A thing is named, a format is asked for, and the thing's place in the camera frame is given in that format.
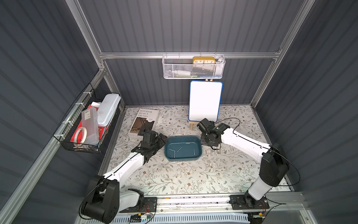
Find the teal plastic storage tray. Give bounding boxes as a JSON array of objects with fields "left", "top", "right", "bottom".
[{"left": 164, "top": 135, "right": 202, "bottom": 161}]

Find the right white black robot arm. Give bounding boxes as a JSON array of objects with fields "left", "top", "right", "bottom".
[{"left": 197, "top": 119, "right": 290, "bottom": 208}]

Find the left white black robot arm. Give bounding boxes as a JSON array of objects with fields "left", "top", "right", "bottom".
[{"left": 78, "top": 130, "right": 168, "bottom": 224}]

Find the wooden easel stand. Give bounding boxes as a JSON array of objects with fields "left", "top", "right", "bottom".
[{"left": 188, "top": 121, "right": 199, "bottom": 130}]

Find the interior design trends book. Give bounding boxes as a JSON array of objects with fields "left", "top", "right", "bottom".
[{"left": 128, "top": 108, "right": 159, "bottom": 140}]

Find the white plastic case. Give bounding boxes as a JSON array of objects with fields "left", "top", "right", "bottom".
[{"left": 97, "top": 93, "right": 121, "bottom": 127}]

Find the translucent plastic container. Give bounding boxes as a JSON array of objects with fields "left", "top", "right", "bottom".
[{"left": 81, "top": 107, "right": 99, "bottom": 145}]

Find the white marker pen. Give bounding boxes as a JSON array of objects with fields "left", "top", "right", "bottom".
[{"left": 172, "top": 70, "right": 198, "bottom": 77}]

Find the white tape roll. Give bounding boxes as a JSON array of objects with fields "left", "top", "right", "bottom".
[{"left": 74, "top": 127, "right": 87, "bottom": 144}]

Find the yellow clock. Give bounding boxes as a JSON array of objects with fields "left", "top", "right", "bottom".
[{"left": 193, "top": 56, "right": 216, "bottom": 64}]

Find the white board with blue frame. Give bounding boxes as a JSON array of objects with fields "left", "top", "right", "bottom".
[{"left": 188, "top": 80, "right": 223, "bottom": 122}]

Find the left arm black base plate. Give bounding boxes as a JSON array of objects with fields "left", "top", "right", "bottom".
[{"left": 118, "top": 197, "right": 158, "bottom": 213}]

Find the black wire wall basket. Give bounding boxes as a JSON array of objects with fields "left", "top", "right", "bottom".
[{"left": 54, "top": 84, "right": 121, "bottom": 154}]

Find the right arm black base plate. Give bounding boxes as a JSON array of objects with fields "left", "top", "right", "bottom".
[{"left": 228, "top": 194, "right": 270, "bottom": 211}]

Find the white wire mesh basket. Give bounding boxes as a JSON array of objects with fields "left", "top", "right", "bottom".
[{"left": 162, "top": 54, "right": 226, "bottom": 79}]

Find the aluminium front rail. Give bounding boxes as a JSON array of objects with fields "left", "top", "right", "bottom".
[{"left": 144, "top": 192, "right": 308, "bottom": 214}]

